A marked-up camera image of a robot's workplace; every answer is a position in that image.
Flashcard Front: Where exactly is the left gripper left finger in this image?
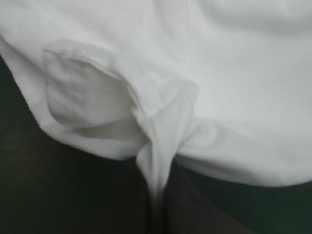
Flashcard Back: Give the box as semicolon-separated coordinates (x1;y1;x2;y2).
70;158;156;234

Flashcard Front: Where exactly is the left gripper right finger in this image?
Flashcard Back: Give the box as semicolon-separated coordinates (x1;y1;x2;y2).
162;160;247;234

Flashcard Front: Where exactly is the white T-shirt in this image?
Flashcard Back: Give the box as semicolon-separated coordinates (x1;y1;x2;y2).
0;0;312;203

